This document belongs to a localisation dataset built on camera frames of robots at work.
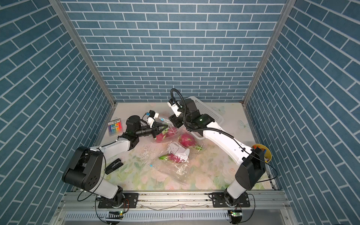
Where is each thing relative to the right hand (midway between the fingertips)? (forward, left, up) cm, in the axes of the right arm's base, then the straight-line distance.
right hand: (174, 115), depth 77 cm
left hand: (-3, +3, -8) cm, 9 cm away
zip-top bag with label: (-2, +1, -21) cm, 21 cm away
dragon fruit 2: (-16, 0, -20) cm, 26 cm away
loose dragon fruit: (-4, -8, -19) cm, 21 cm away
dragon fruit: (-3, +5, -13) cm, 14 cm away
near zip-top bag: (-23, -5, -25) cm, 34 cm away
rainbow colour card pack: (+6, +47, -25) cm, 53 cm away
